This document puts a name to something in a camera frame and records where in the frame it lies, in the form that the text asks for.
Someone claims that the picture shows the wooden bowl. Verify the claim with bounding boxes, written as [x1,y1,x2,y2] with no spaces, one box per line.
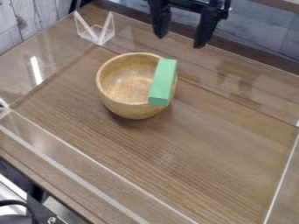
[96,52,177,120]

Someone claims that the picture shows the green rectangular block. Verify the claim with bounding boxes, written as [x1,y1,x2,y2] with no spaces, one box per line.
[148,58,177,107]

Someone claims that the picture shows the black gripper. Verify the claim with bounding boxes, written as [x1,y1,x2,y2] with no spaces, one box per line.
[148,0,231,48]

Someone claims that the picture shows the black metal table bracket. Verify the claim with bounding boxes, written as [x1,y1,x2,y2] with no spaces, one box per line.
[26,195,68,224]

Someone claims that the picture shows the black cable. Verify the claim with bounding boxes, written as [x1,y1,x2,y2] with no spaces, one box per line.
[0,199,33,224]

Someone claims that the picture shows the clear acrylic tray walls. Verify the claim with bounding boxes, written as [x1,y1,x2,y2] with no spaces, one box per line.
[0,9,299,224]

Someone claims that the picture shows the clear acrylic corner bracket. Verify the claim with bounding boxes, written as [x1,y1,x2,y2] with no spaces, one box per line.
[73,10,114,46]

